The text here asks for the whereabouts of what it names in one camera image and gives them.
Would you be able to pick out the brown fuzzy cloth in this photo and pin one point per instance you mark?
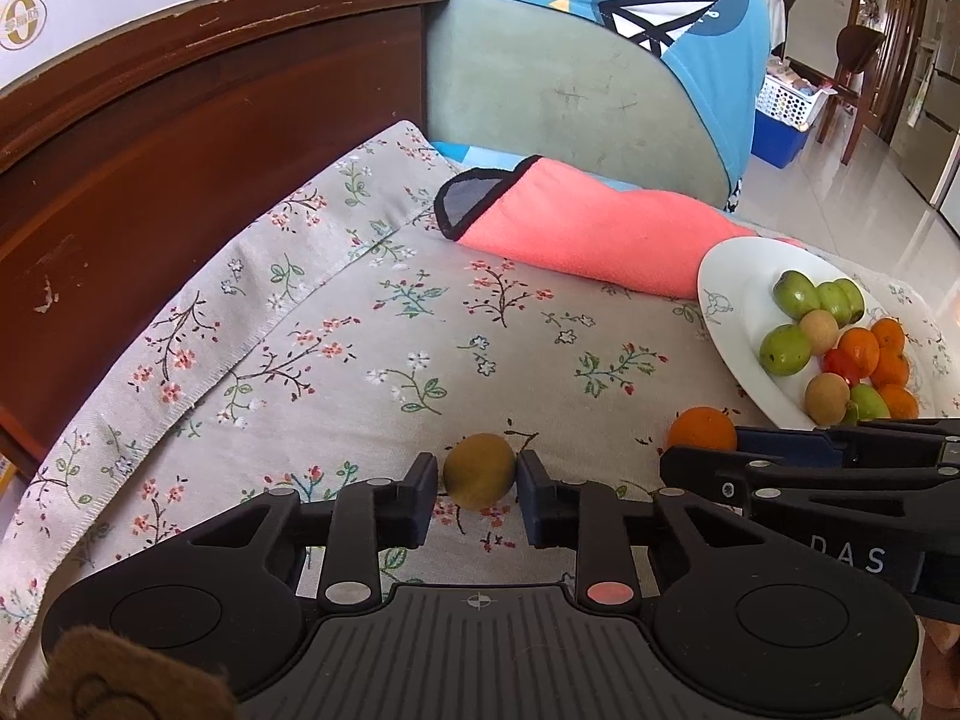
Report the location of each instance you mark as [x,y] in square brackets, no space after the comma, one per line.
[112,675]

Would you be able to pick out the houndstooth sofa cover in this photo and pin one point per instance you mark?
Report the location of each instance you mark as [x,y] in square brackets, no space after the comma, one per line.
[735,195]

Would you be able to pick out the person's right hand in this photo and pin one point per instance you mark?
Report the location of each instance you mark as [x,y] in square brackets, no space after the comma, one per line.
[941,660]

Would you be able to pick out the green jujube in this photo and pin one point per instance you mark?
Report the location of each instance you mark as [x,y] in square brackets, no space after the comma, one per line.
[785,350]
[796,294]
[868,401]
[856,298]
[832,301]

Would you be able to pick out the white printed carton box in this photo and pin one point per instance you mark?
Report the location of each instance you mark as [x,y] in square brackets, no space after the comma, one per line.
[75,0]

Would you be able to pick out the refrigerator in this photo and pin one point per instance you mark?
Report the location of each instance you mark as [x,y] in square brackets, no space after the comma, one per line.
[930,150]

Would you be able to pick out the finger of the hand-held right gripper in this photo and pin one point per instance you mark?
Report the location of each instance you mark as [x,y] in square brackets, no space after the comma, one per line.
[787,446]
[720,471]

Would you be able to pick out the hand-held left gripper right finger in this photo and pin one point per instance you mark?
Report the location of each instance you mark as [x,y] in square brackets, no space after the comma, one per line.
[534,506]

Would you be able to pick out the pink towel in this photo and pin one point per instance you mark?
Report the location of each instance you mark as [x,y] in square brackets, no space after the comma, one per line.
[600,232]

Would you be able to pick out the red cherry tomato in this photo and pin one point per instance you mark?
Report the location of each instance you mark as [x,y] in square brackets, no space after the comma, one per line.
[840,369]

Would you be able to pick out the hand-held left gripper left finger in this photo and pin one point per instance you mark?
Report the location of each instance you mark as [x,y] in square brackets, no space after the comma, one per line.
[421,502]

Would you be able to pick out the floral tablecloth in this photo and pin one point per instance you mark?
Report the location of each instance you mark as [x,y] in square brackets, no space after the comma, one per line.
[337,330]

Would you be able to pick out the blue storage bin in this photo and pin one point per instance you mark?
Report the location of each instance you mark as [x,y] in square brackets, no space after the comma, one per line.
[776,142]

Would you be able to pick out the white plastic basket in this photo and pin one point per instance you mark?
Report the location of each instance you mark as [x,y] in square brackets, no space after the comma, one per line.
[787,101]

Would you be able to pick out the tan longan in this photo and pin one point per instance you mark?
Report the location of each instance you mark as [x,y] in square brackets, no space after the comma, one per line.
[819,330]
[480,470]
[827,400]

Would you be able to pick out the wooden chair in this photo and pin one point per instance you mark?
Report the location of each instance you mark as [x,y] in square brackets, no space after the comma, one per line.
[855,49]

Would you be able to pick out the white plate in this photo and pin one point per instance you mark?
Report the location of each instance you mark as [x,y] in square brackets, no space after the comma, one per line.
[742,292]

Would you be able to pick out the orange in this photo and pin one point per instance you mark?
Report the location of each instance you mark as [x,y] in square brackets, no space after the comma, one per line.
[900,403]
[892,369]
[701,427]
[889,331]
[859,349]

